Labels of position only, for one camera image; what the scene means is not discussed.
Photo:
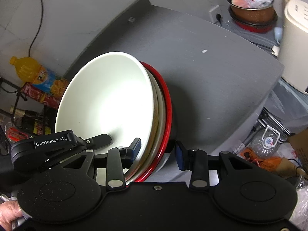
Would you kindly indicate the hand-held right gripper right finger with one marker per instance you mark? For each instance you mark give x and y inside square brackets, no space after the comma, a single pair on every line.
[180,156]

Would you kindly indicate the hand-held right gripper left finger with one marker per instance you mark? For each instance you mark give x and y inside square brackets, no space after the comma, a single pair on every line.
[137,146]

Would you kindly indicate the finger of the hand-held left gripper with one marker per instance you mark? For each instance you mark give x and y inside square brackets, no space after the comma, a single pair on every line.
[98,141]

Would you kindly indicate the beige ceramic bowl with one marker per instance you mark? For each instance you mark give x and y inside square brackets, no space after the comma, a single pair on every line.
[160,115]

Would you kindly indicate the red-rimmed bowl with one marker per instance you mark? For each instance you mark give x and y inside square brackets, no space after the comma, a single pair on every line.
[169,118]

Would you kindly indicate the large white bowl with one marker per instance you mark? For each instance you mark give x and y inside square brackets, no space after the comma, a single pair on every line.
[108,96]

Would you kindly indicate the person's left hand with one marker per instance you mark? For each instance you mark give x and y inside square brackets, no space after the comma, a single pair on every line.
[9,214]

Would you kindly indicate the red plastic clips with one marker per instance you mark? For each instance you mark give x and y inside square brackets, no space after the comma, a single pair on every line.
[14,132]

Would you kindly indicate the dark glass bottle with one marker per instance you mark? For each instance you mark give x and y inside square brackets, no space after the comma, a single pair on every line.
[26,115]

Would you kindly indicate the red snack packet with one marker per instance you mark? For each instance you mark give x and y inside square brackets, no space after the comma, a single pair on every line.
[36,93]

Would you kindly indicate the orange juice bottle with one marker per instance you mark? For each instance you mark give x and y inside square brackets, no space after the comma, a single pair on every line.
[28,72]

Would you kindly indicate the clear plastic water bottle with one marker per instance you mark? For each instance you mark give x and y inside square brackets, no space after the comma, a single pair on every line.
[267,142]

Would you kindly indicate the orange plastic bag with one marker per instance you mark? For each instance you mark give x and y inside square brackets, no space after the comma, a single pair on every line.
[272,163]

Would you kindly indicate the cardboard box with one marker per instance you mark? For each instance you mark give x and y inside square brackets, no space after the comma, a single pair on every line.
[298,144]

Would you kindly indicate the clear plastic bag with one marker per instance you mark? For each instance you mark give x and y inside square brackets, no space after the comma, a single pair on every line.
[302,197]

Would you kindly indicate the white appliance connector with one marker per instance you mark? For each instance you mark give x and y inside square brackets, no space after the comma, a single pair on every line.
[276,50]

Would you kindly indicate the black power plug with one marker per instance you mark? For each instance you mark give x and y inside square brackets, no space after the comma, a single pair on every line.
[218,16]

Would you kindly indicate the red cooker base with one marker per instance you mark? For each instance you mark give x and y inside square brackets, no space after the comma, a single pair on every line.
[255,28]

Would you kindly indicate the cream kitchen appliance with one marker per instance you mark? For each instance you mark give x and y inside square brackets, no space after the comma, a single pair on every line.
[296,53]

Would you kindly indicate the brown cooking pot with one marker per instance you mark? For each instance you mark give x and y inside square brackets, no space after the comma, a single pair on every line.
[252,14]

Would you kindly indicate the small white wall socket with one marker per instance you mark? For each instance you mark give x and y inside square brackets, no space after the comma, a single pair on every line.
[213,13]

